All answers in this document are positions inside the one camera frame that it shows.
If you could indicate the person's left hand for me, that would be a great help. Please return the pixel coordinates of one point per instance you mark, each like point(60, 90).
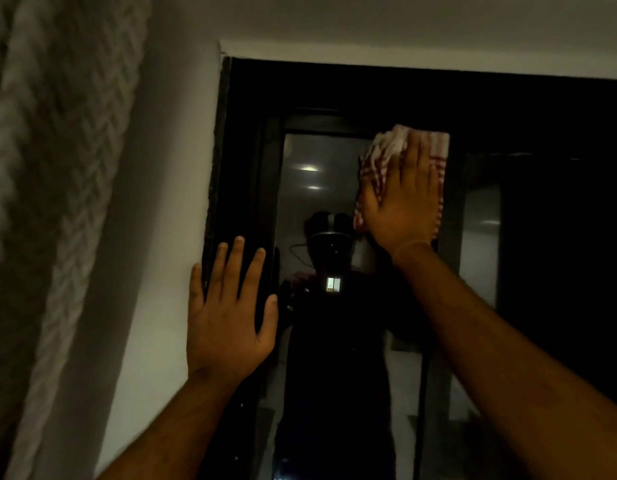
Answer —
point(223, 334)

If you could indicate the grey patterned curtain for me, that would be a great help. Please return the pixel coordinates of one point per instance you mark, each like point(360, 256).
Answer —
point(53, 194)

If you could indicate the person's left middle finger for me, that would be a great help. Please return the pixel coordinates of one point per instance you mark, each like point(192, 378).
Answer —
point(235, 269)

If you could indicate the red white checked cloth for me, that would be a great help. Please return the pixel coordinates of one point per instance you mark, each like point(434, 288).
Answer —
point(381, 149)

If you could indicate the person's left thumb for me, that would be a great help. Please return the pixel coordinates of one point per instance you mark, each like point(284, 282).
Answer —
point(269, 319)

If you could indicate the person's right thumb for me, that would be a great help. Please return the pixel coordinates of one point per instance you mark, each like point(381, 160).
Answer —
point(369, 199)

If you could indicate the person's right hand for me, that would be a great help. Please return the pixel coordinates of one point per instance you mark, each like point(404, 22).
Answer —
point(403, 209)

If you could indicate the window glass pane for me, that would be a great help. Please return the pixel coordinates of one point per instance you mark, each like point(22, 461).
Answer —
point(318, 159)
point(483, 254)

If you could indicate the person's right forearm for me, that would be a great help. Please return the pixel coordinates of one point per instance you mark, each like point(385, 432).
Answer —
point(493, 354)

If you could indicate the person's right middle finger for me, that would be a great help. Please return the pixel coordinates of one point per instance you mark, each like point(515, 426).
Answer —
point(413, 159)

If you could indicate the person's left little finger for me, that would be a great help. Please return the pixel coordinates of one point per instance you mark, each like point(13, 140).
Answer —
point(197, 289)

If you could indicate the black window frame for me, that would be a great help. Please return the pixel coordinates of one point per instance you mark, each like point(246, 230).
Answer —
point(243, 159)

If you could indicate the person's left forearm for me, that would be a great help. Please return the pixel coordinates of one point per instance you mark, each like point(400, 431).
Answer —
point(178, 429)

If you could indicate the person's right little finger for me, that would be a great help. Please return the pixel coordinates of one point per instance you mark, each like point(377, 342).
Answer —
point(439, 199)

